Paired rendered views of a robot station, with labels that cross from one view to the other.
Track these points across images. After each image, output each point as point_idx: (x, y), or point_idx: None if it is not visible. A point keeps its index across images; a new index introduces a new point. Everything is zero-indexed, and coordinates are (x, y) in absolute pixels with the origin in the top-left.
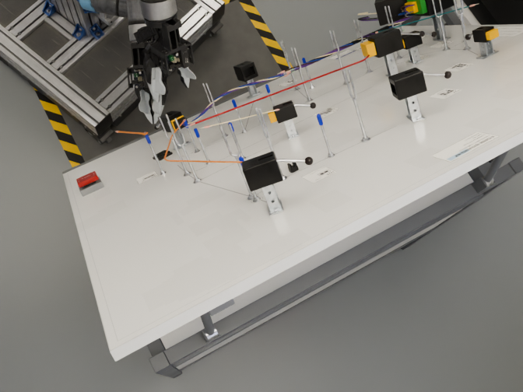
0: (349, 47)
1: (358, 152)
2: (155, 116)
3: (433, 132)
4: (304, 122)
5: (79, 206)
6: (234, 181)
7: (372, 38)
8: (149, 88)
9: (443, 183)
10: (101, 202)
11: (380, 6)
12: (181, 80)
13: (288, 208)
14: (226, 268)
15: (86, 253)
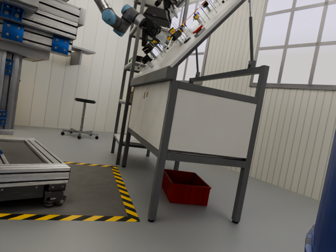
0: (135, 77)
1: (221, 2)
2: (165, 43)
3: (219, 2)
4: (193, 28)
5: (214, 21)
6: (222, 5)
7: (172, 27)
8: (175, 11)
9: None
10: (215, 18)
11: (148, 45)
12: (169, 20)
13: None
14: None
15: None
